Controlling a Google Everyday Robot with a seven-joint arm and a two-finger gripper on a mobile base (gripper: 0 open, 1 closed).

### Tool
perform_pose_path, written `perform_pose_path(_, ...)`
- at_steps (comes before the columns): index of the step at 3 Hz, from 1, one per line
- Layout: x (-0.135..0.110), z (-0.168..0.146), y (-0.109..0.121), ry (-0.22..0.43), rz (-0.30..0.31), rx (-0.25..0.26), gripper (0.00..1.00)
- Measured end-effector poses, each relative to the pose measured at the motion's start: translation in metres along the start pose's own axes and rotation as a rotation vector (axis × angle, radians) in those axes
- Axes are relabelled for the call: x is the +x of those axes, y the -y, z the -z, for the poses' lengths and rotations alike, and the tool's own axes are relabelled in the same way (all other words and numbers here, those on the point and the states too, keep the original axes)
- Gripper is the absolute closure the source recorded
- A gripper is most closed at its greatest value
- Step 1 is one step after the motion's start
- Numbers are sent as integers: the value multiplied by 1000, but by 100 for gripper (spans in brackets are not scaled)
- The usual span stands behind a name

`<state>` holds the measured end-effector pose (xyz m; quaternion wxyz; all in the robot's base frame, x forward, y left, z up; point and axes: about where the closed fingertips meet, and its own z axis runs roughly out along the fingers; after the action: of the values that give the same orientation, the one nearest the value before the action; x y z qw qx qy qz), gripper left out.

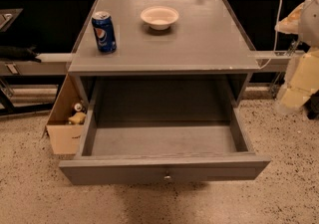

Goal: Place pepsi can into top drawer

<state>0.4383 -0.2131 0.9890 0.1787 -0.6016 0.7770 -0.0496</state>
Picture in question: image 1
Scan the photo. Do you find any blue pepsi can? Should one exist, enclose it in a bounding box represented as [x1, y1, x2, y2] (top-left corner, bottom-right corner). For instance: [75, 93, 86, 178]
[92, 11, 117, 53]

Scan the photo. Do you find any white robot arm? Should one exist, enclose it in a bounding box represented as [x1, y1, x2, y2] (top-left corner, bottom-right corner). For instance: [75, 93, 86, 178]
[275, 0, 319, 114]

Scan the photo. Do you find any black cloth on shelf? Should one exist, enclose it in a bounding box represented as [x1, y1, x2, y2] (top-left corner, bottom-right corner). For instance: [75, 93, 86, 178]
[0, 46, 41, 63]

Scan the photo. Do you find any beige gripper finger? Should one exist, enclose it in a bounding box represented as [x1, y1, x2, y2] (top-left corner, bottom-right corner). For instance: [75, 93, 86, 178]
[275, 3, 304, 34]

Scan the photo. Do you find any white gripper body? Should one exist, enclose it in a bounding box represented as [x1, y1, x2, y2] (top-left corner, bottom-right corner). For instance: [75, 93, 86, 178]
[275, 48, 319, 114]

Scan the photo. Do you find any grey open top drawer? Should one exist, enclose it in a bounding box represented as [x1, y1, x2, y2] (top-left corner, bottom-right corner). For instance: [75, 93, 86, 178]
[59, 76, 270, 185]

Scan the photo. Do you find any white ceramic bowl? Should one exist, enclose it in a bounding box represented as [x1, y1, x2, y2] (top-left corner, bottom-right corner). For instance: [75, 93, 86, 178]
[141, 6, 179, 30]

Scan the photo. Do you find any grey cabinet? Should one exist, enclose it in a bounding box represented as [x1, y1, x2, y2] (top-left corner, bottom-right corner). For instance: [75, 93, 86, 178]
[69, 0, 258, 101]

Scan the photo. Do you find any cardboard box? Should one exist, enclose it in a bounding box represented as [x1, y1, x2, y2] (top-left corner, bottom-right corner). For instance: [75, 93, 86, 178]
[46, 75, 86, 154]

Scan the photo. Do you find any yellow sponge item in box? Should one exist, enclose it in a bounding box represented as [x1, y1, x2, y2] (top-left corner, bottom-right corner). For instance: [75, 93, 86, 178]
[68, 112, 86, 124]

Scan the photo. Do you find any white cable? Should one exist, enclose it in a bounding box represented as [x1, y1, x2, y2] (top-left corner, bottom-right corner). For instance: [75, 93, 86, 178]
[259, 0, 283, 71]

